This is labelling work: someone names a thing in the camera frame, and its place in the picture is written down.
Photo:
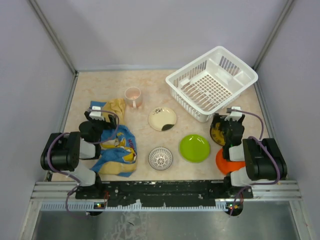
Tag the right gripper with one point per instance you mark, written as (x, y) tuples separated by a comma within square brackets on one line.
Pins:
[(223, 117)]

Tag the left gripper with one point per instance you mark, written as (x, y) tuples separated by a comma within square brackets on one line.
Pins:
[(112, 124)]

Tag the blue and yellow cloth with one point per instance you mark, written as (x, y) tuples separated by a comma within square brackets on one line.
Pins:
[(119, 149)]

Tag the pink ceramic mug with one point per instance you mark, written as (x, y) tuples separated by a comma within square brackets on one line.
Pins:
[(133, 97)]

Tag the white plastic dish rack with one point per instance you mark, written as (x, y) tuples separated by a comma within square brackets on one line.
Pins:
[(210, 82)]

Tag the white patterned small bowl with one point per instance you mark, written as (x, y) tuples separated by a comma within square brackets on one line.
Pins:
[(160, 158)]

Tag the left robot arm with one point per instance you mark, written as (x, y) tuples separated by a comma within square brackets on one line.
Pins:
[(63, 152)]

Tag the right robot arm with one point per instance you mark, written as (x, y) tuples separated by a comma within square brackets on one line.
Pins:
[(245, 161)]

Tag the black and yellow plate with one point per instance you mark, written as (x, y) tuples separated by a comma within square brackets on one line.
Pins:
[(216, 134)]

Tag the orange plate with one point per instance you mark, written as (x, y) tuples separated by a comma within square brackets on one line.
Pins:
[(225, 166)]

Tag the green plate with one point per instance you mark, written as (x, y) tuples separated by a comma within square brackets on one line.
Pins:
[(194, 148)]

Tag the cream plate with black marks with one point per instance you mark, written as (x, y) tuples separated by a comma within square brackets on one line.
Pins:
[(162, 118)]

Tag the black mounting base plate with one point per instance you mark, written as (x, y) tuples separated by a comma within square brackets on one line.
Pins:
[(169, 193)]

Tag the aluminium frame rail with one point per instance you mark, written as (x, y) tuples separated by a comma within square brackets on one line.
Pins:
[(56, 196)]

